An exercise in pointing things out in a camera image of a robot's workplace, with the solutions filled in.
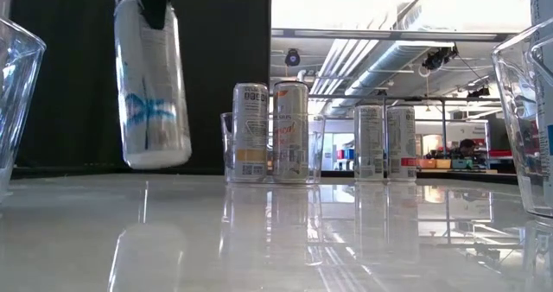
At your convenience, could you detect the clear plastic bin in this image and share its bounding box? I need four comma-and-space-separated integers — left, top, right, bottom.
220, 112, 327, 185
0, 17, 48, 200
491, 22, 553, 219

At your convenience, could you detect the white can yellow stripe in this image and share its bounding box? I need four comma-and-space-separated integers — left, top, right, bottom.
272, 80, 310, 184
232, 83, 270, 183

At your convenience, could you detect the white can red stripe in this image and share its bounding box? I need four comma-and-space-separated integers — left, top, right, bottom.
386, 105, 418, 183
353, 105, 385, 181

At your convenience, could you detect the black backdrop curtain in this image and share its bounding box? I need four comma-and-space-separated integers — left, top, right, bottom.
10, 0, 272, 175

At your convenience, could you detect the white horizontal beam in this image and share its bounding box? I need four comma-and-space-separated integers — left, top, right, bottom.
270, 27, 531, 41

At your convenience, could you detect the black spotlight fixture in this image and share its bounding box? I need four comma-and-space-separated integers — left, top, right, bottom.
421, 45, 460, 72

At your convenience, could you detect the person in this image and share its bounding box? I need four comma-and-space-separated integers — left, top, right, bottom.
451, 138, 487, 166

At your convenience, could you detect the black dome camera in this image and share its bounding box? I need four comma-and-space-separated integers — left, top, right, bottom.
283, 48, 302, 67

